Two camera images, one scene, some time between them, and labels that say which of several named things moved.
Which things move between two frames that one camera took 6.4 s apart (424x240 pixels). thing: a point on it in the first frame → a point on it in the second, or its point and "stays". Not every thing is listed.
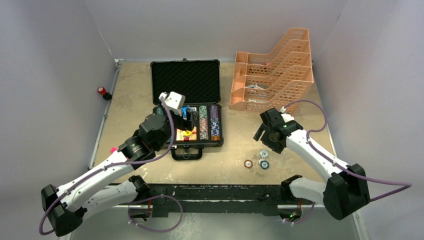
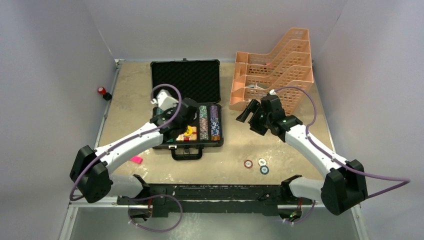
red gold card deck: x=180 y=136 stays
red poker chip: x=248 y=163 stays
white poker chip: x=264 y=153 → x=262 y=161
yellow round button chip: x=187 y=133 stays
